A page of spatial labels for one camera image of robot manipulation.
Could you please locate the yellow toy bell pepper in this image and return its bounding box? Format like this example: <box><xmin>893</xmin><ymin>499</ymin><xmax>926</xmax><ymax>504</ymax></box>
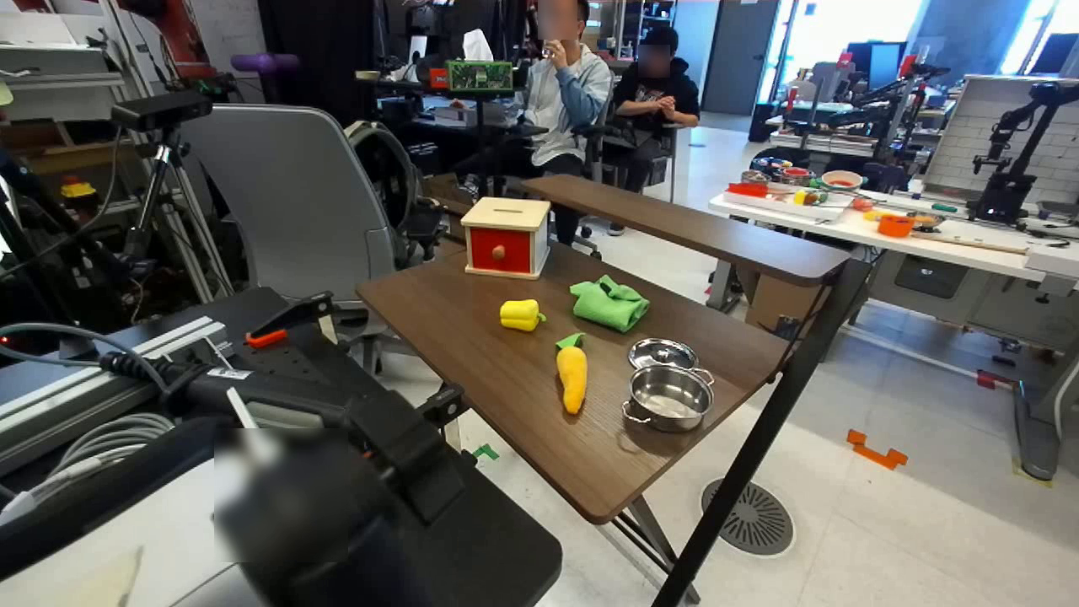
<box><xmin>500</xmin><ymin>299</ymin><xmax>548</xmax><ymax>333</ymax></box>

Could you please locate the small steel pot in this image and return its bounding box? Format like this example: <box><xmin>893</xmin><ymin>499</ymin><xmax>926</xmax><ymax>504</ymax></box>
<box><xmin>625</xmin><ymin>338</ymin><xmax>715</xmax><ymax>436</ymax></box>

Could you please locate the green towel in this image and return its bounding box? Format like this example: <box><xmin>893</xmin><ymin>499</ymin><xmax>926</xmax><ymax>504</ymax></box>
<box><xmin>571</xmin><ymin>277</ymin><xmax>651</xmax><ymax>333</ymax></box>

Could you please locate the orange bowl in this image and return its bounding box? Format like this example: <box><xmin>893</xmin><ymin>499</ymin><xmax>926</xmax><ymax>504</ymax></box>
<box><xmin>877</xmin><ymin>215</ymin><xmax>914</xmax><ymax>239</ymax></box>

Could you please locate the person in black shirt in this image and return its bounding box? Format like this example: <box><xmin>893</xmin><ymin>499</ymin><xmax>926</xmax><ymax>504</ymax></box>
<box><xmin>603</xmin><ymin>25</ymin><xmax>703</xmax><ymax>193</ymax></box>

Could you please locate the white work table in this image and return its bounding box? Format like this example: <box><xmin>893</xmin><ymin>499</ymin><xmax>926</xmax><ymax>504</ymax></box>
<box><xmin>713</xmin><ymin>187</ymin><xmax>1079</xmax><ymax>478</ymax></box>

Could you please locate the green tissue box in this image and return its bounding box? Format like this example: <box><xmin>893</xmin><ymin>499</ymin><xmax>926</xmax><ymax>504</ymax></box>
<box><xmin>449</xmin><ymin>61</ymin><xmax>513</xmax><ymax>96</ymax></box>

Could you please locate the black foreground equipment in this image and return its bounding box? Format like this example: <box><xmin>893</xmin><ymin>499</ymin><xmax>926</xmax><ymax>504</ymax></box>
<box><xmin>0</xmin><ymin>291</ymin><xmax>562</xmax><ymax>607</ymax></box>

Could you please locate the red wooden drawer box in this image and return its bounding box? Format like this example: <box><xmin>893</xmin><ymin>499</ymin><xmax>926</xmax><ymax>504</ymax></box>
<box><xmin>462</xmin><ymin>197</ymin><xmax>550</xmax><ymax>277</ymax></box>

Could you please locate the brown wooden desk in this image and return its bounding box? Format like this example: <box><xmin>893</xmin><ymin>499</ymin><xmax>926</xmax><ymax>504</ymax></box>
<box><xmin>356</xmin><ymin>239</ymin><xmax>877</xmax><ymax>607</ymax></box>

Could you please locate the black camera tripod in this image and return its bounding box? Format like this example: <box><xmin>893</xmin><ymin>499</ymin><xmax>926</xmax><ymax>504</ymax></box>
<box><xmin>110</xmin><ymin>90</ymin><xmax>233</xmax><ymax>305</ymax></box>

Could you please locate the grey office chair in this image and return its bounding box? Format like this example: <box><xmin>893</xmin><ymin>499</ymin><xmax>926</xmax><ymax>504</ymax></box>
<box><xmin>182</xmin><ymin>105</ymin><xmax>394</xmax><ymax>308</ymax></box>

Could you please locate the orange floor marker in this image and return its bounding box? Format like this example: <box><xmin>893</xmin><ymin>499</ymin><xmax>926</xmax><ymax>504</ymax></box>
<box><xmin>845</xmin><ymin>427</ymin><xmax>908</xmax><ymax>468</ymax></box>

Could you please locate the person in grey hoodie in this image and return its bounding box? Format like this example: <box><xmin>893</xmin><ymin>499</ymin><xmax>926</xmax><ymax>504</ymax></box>
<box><xmin>516</xmin><ymin>37</ymin><xmax>617</xmax><ymax>247</ymax></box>

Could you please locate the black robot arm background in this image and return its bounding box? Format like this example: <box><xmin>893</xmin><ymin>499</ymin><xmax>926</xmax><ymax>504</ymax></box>
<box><xmin>970</xmin><ymin>81</ymin><xmax>1079</xmax><ymax>223</ymax></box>

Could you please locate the long brown table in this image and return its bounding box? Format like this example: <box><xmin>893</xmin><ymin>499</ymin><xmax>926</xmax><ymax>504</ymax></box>
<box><xmin>518</xmin><ymin>177</ymin><xmax>851</xmax><ymax>283</ymax></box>

